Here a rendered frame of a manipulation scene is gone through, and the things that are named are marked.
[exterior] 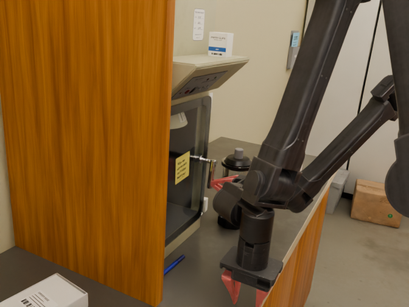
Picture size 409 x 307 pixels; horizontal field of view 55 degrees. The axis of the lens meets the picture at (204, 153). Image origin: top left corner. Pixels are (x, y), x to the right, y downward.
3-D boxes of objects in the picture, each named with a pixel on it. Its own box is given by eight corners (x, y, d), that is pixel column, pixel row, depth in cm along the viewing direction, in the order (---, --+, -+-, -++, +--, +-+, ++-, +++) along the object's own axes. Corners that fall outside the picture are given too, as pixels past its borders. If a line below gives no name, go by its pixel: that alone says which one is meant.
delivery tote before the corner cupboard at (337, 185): (271, 200, 379) (276, 168, 368) (285, 186, 414) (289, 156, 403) (335, 217, 352) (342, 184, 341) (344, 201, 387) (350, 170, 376)
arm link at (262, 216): (256, 215, 64) (282, 209, 67) (231, 198, 69) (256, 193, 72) (252, 252, 66) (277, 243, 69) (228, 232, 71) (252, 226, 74)
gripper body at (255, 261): (232, 253, 77) (235, 219, 74) (282, 270, 73) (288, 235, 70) (218, 270, 71) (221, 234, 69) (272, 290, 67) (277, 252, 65)
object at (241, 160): (217, 165, 130) (219, 147, 128) (237, 161, 136) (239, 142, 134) (237, 175, 124) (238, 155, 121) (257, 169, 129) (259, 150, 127)
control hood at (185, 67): (148, 103, 89) (149, 58, 86) (210, 87, 117) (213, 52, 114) (192, 111, 85) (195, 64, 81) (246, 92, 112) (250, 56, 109)
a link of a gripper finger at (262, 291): (240, 291, 79) (244, 251, 75) (274, 304, 76) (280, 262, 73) (226, 312, 73) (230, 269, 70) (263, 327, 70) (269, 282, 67)
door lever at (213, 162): (198, 184, 121) (195, 186, 119) (202, 154, 120) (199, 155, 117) (214, 188, 119) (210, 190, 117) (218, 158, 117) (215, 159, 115)
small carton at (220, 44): (207, 55, 103) (209, 31, 101) (214, 54, 108) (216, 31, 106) (225, 57, 101) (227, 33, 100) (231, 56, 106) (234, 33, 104)
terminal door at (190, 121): (147, 260, 104) (151, 111, 91) (200, 214, 130) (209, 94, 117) (150, 261, 103) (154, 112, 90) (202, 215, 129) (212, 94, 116)
